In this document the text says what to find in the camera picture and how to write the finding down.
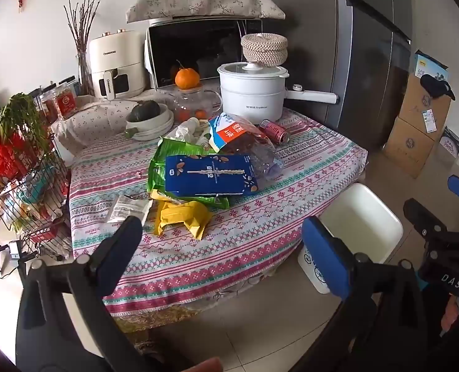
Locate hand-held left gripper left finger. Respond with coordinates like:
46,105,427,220
16,216,143,372

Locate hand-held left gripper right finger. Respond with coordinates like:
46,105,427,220
291,217,432,372

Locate white printed wrapper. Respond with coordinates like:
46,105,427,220
107,195,153,224

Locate white plastic bin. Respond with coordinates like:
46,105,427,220
297,183,404,294

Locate yellow wrapper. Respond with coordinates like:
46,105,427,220
152,190,211,240

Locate green snack bag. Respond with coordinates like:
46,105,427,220
147,137,230,209

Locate blue snack box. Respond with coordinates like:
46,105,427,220
164,154,259,197

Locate white plastic bottle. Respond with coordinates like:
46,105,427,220
177,117,215,152

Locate small blue printed box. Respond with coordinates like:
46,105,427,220
439,126,459,156

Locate plain cardboard box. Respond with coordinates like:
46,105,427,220
382,118,435,179

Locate patterned tablecloth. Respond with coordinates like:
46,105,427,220
69,104,369,318

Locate cardboard box with label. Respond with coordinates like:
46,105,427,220
398,73,452,133

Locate clear plastic bottle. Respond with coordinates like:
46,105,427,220
249,134,285,181

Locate white bowl with avocado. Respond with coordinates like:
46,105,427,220
126,103,175,141

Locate black pouch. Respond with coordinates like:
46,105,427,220
420,73,455,101

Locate white power adapter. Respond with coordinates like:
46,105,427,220
0,236,37,280

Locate white floral cloth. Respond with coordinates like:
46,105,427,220
51,87,168,148

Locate green squash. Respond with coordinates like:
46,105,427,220
131,100,161,120

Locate blue and white carton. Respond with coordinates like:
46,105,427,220
411,50,450,82

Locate red drink can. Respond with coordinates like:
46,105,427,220
259,119,291,145

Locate red snack packets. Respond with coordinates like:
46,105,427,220
40,85,77,121

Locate red plastic bags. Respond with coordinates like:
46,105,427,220
0,135,25,181

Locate glass teapot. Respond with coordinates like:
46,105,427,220
164,83,224,122

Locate green leafy plant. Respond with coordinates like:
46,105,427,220
0,93,54,152

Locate glass vase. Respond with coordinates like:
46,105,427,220
76,52,94,95

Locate orange with stem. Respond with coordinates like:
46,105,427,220
174,60,200,89

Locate grey refrigerator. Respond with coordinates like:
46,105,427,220
258,0,412,152

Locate white electric pot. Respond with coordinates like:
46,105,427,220
217,62,339,122

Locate cream air fryer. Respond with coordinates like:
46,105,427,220
89,29,147,99

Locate black countertop oven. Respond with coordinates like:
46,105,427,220
144,19,265,91

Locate dry branches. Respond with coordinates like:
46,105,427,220
63,0,106,55

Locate floral oven cover cloth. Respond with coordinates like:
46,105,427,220
126,0,286,24

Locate black wire rack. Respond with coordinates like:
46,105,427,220
0,120,73,256

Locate woven rope basket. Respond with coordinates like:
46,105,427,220
241,33,288,68

